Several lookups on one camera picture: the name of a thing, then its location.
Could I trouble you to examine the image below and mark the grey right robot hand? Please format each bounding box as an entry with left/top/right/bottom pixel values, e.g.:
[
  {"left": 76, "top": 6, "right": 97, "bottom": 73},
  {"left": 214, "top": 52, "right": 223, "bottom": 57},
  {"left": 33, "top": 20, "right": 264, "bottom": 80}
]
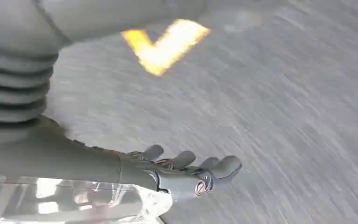
[{"left": 0, "top": 0, "right": 243, "bottom": 199}]

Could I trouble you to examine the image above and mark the clear plastic wrap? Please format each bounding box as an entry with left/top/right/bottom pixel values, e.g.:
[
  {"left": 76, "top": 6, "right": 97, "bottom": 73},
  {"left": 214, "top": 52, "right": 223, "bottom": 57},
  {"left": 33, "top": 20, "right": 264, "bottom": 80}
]
[{"left": 0, "top": 175, "right": 174, "bottom": 224}]

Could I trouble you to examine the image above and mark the ribbed grey right arm sleeve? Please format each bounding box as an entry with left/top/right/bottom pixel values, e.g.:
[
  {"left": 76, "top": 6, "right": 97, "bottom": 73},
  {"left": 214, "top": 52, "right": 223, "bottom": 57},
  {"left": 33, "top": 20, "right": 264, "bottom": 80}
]
[{"left": 0, "top": 44, "right": 59, "bottom": 127}]

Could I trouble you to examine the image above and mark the yellow tape corner mark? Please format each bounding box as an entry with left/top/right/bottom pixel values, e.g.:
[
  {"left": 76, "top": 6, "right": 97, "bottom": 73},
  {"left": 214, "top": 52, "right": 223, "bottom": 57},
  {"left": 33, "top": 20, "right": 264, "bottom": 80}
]
[{"left": 121, "top": 18, "right": 211, "bottom": 77}]

